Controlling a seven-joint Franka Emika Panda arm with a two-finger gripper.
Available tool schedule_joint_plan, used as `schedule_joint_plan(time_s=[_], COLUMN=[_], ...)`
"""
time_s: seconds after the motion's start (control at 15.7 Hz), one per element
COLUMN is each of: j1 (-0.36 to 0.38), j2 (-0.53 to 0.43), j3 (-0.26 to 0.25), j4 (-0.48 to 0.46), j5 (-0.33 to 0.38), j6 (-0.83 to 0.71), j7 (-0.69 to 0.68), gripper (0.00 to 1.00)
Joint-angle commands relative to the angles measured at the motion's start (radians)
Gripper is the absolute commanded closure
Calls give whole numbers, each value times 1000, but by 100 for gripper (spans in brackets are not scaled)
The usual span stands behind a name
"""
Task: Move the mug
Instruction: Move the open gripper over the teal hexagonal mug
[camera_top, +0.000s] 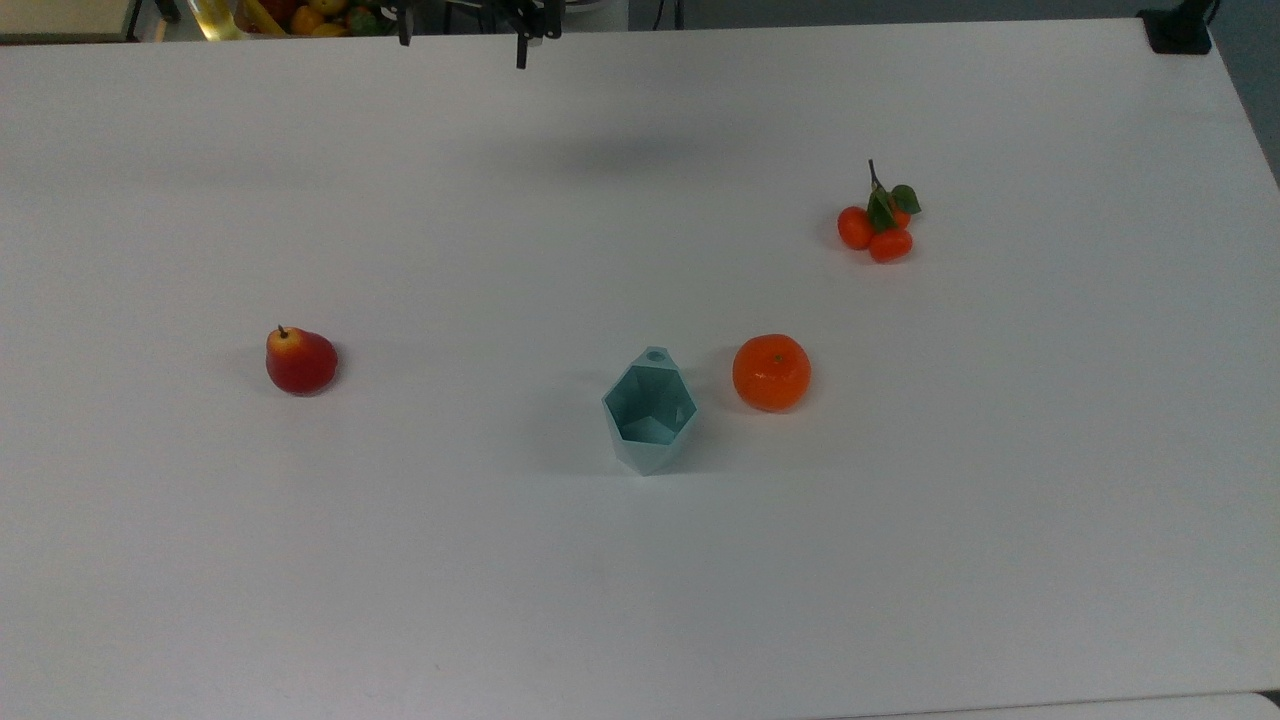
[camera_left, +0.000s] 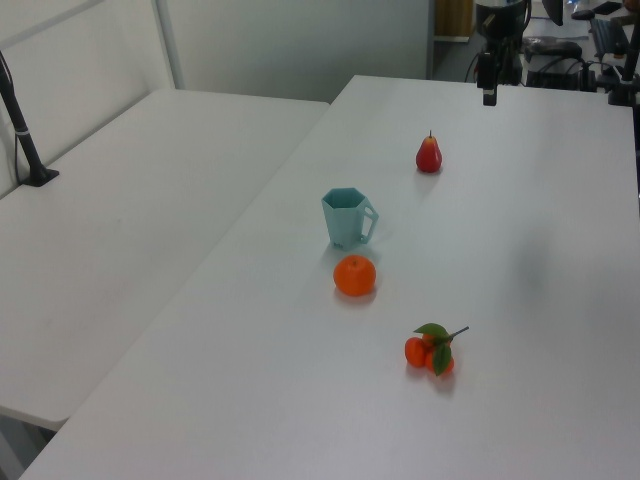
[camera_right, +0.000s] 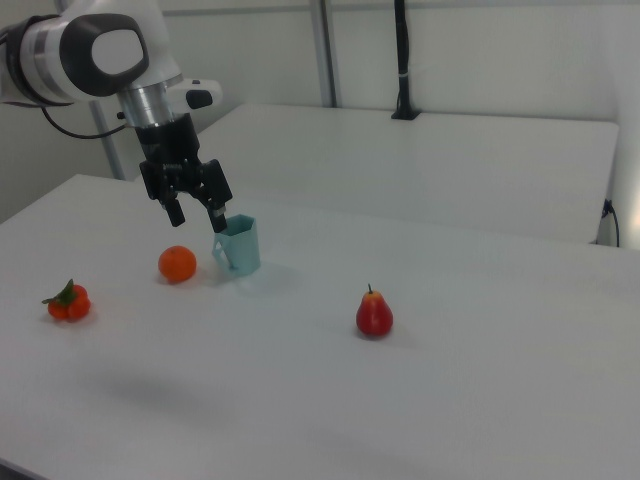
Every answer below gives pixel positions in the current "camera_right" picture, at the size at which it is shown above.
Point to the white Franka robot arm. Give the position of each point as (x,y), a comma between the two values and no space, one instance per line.
(115,50)

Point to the red bell pepper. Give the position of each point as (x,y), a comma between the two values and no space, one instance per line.
(70,306)

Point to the orange fruit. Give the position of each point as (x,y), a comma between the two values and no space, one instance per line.
(177,264)

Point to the teal hexagonal mug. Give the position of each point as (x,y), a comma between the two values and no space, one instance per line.
(245,250)

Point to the black pole with base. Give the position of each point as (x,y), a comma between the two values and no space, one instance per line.
(402,50)

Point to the red pear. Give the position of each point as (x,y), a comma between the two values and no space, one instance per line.
(374,315)

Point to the slanted aluminium frame post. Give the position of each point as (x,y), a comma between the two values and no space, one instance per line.
(111,145)

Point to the vertical aluminium frame post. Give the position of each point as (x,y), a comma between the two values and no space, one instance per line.
(325,50)

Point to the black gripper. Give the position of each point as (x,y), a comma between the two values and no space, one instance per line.
(167,142)

